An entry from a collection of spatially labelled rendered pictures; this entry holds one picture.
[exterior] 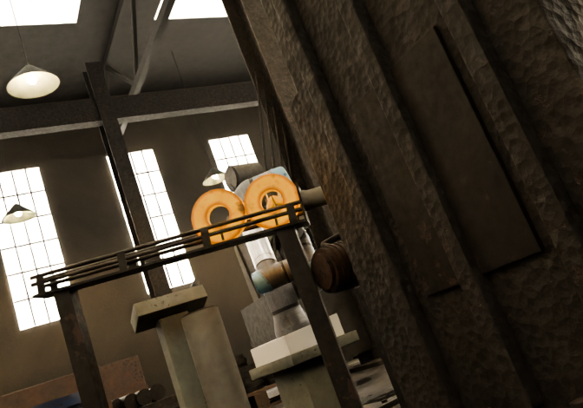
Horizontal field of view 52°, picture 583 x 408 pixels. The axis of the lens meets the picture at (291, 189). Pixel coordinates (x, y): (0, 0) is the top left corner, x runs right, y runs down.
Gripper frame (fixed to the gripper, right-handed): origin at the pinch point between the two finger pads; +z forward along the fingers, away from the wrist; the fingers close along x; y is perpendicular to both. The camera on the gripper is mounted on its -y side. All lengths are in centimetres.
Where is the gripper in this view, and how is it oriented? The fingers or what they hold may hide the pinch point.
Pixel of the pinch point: (273, 200)
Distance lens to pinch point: 172.4
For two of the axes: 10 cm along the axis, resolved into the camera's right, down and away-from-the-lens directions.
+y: -2.8, -7.9, 5.4
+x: 9.3, -3.7, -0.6
